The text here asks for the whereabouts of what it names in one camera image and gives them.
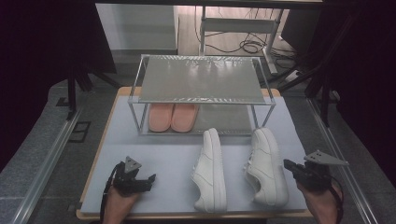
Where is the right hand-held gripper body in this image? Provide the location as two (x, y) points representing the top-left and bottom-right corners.
(292, 149), (350, 191)

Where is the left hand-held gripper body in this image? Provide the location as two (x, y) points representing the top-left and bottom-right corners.
(106, 155), (150, 198)

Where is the white sneaker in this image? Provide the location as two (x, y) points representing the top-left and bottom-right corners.
(243, 126), (290, 208)
(191, 127), (228, 214)

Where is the metal two-tier shoe rack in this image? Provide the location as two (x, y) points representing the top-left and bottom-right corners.
(127, 54), (277, 137)

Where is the person's left hand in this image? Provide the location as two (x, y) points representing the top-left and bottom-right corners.
(104, 186), (142, 218)

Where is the person's right hand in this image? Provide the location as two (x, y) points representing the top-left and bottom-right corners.
(295, 181), (344, 217)

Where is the pale blue table mat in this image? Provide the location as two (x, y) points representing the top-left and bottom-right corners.
(79, 95), (308, 215)

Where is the wooden board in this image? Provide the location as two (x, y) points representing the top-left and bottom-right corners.
(76, 86), (314, 222)

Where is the pink slipper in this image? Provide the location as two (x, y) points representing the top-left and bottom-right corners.
(148, 103), (175, 133)
(171, 103), (199, 133)

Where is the black metal stand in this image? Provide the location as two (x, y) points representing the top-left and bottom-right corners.
(276, 12), (358, 127)

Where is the white power strip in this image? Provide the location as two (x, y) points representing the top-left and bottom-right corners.
(284, 70), (303, 84)

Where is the black tripod stand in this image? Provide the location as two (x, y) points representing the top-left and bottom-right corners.
(65, 59), (123, 121)

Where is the black curtain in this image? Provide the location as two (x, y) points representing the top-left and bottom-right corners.
(0, 0), (119, 174)
(318, 0), (396, 188)

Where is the dark monitor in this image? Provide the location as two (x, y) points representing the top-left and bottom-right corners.
(280, 8), (322, 54)

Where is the white cabinet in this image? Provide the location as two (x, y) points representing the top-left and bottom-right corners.
(94, 3), (179, 52)

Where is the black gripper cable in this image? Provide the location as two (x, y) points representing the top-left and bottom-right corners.
(98, 161), (124, 224)

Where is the aluminium rail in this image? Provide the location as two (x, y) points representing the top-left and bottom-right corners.
(12, 108), (83, 224)
(306, 97), (379, 224)

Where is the black coiled floor cable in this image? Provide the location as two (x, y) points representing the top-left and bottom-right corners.
(237, 38), (267, 55)

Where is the white desk frame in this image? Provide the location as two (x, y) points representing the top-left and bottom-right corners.
(199, 6), (280, 76)

